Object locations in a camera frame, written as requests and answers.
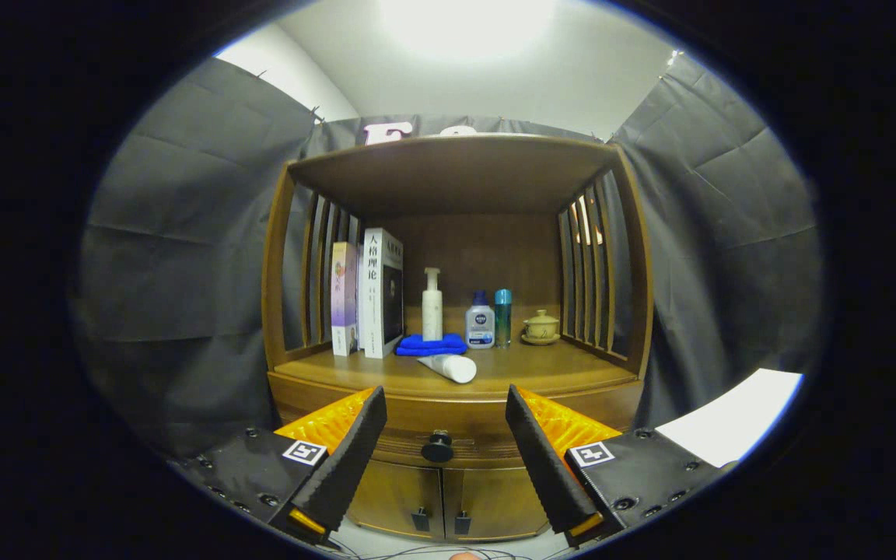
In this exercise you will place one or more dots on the black round drawer knob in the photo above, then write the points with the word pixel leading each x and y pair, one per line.
pixel 438 449

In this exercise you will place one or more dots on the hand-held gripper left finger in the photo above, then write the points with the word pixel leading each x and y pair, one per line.
pixel 347 459

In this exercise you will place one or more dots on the white box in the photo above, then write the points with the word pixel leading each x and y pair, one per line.
pixel 736 416

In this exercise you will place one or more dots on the beige lidded teacup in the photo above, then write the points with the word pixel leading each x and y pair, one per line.
pixel 541 327

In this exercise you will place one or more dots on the thick white book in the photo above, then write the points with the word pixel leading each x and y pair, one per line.
pixel 370 303

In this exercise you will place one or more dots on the teal bottle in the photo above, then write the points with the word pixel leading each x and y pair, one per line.
pixel 502 323

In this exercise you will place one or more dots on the white bottle with blue cap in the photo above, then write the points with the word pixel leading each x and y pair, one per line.
pixel 480 327

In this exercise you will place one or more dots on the brown wooden cabinet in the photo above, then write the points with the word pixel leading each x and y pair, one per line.
pixel 456 175

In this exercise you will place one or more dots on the white pump bottle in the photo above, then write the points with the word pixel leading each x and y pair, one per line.
pixel 432 315

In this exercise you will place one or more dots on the white tube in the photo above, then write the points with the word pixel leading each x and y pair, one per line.
pixel 452 367

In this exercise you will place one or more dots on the blue folded cloth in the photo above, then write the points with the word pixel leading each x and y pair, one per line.
pixel 425 346

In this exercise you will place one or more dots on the wooden countertop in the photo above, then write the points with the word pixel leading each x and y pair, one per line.
pixel 541 369

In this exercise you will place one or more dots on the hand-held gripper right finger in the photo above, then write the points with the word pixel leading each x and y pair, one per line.
pixel 545 459

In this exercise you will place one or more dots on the purple book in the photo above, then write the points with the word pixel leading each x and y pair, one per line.
pixel 343 303

